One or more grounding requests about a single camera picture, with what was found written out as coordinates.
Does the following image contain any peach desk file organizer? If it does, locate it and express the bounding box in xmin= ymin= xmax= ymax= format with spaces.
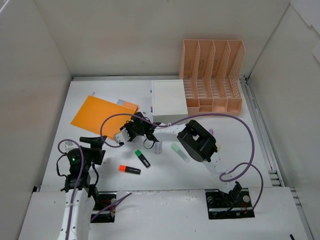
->
xmin=179 ymin=39 xmax=246 ymax=116

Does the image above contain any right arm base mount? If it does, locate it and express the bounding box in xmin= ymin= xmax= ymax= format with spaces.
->
xmin=205 ymin=188 xmax=255 ymax=220

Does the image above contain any pastel green highlighter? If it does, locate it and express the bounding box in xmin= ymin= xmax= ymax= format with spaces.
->
xmin=171 ymin=143 xmax=190 ymax=163

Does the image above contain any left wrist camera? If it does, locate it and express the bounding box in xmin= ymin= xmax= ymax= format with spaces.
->
xmin=64 ymin=141 xmax=77 ymax=153

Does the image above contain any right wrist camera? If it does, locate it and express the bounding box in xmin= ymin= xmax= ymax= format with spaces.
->
xmin=113 ymin=129 xmax=131 ymax=146

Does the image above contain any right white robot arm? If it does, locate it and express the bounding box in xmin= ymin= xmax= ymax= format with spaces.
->
xmin=114 ymin=112 xmax=227 ymax=176

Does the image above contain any green cap black highlighter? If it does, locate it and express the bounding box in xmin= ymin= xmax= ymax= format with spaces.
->
xmin=134 ymin=149 xmax=151 ymax=169

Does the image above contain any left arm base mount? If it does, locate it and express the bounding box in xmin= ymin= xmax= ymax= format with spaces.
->
xmin=88 ymin=191 xmax=118 ymax=224

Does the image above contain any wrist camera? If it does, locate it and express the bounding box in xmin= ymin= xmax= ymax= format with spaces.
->
xmin=64 ymin=141 xmax=77 ymax=153
xmin=113 ymin=129 xmax=131 ymax=146

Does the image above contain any orange document folder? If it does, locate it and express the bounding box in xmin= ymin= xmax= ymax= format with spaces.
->
xmin=70 ymin=92 xmax=139 ymax=139

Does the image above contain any orange cap black highlighter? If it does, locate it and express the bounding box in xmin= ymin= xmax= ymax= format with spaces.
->
xmin=118 ymin=165 xmax=141 ymax=175

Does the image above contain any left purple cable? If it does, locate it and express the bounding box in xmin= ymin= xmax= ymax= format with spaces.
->
xmin=57 ymin=139 xmax=133 ymax=240

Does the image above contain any clear spray bottle blue cap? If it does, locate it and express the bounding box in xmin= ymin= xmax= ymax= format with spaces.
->
xmin=154 ymin=141 xmax=162 ymax=155

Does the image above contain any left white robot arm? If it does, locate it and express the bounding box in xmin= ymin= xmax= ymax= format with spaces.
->
xmin=57 ymin=135 xmax=107 ymax=240

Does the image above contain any white drawer box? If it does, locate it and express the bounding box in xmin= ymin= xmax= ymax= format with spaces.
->
xmin=151 ymin=79 xmax=188 ymax=124

